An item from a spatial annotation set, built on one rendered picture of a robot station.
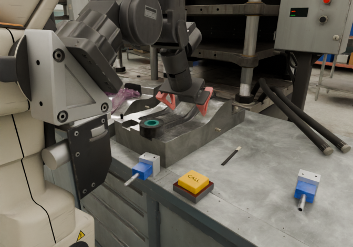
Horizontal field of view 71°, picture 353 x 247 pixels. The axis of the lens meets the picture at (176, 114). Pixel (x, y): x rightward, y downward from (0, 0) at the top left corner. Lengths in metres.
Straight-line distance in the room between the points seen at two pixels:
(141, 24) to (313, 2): 1.07
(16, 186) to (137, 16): 0.38
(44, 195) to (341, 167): 0.82
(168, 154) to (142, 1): 0.49
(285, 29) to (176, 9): 0.95
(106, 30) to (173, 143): 0.48
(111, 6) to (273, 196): 0.59
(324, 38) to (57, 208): 1.24
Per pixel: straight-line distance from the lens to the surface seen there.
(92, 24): 0.38
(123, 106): 1.07
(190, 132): 0.83
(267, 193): 0.74
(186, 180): 0.68
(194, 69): 1.66
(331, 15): 1.36
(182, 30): 0.54
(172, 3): 0.52
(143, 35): 0.41
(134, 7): 0.40
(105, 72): 0.33
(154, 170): 0.75
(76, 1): 5.07
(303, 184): 0.74
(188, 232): 0.85
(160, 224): 0.95
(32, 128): 0.52
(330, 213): 0.74
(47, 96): 0.34
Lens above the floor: 1.24
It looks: 22 degrees down
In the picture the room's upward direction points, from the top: straight up
